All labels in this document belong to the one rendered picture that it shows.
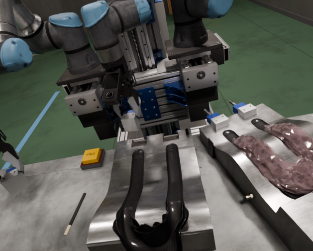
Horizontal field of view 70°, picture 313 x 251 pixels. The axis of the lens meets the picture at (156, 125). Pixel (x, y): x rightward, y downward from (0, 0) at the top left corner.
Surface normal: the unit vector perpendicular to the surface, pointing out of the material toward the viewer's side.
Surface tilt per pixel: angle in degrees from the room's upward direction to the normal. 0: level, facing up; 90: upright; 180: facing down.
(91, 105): 90
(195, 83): 90
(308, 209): 0
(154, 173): 3
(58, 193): 0
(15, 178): 90
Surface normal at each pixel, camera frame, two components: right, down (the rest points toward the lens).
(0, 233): -0.22, -0.78
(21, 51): 0.97, -0.18
